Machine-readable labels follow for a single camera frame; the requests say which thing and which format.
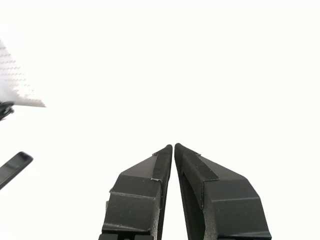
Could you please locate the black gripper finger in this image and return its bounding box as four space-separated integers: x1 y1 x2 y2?
97 144 174 240
173 142 273 240

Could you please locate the black glossy smartphone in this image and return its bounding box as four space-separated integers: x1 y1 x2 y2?
0 151 34 191

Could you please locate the white perforated panel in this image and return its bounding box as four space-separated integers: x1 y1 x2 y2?
0 39 47 109

